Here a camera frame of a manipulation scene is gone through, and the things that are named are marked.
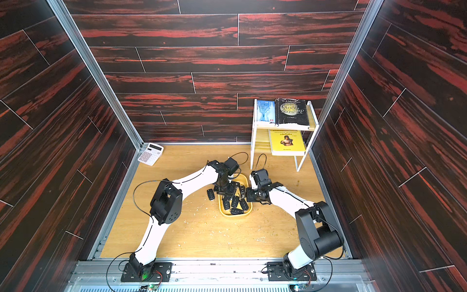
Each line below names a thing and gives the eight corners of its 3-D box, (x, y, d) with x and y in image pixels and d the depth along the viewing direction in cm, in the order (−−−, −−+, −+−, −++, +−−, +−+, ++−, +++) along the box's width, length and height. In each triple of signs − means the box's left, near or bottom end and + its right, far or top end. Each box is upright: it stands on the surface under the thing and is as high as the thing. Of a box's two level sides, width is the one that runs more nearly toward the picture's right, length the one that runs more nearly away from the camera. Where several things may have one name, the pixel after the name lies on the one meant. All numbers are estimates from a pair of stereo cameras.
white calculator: (138, 161, 114) (135, 158, 111) (152, 146, 122) (150, 142, 120) (152, 166, 111) (150, 162, 108) (165, 150, 120) (164, 146, 117)
